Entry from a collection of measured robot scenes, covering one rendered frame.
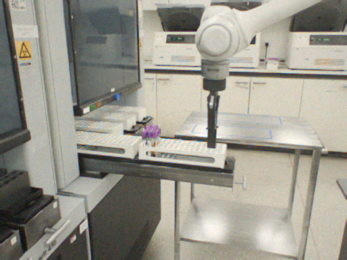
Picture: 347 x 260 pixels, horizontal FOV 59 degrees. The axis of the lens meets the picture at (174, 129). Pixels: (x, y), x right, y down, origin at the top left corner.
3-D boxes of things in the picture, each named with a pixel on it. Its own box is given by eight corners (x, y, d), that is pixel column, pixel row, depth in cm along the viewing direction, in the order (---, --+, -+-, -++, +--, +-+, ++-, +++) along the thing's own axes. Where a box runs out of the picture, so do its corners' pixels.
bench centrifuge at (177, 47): (151, 66, 338) (150, 3, 319) (167, 61, 395) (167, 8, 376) (200, 67, 324) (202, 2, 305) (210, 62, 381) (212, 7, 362)
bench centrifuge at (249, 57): (204, 67, 324) (207, -3, 303) (211, 62, 382) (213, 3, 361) (258, 69, 311) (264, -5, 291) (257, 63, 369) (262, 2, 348)
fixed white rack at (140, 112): (87, 120, 160) (85, 108, 158) (95, 115, 169) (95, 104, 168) (139, 124, 153) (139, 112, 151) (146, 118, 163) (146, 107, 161)
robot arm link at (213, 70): (198, 60, 92) (198, 80, 94) (228, 61, 90) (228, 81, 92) (202, 58, 101) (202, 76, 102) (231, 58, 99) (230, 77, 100)
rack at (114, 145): (59, 154, 114) (57, 138, 113) (73, 145, 124) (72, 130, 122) (133, 162, 108) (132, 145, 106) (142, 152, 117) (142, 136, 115)
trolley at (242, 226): (167, 284, 158) (167, 133, 133) (185, 230, 200) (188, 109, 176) (305, 311, 143) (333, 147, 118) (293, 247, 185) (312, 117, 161)
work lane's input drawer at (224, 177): (49, 171, 116) (47, 149, 113) (70, 158, 128) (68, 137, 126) (246, 196, 99) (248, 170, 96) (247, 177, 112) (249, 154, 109)
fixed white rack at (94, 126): (51, 138, 132) (49, 124, 130) (64, 131, 141) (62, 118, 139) (114, 143, 125) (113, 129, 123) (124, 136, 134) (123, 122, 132)
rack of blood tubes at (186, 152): (137, 162, 107) (137, 145, 105) (147, 152, 116) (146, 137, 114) (223, 171, 100) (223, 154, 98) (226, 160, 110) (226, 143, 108)
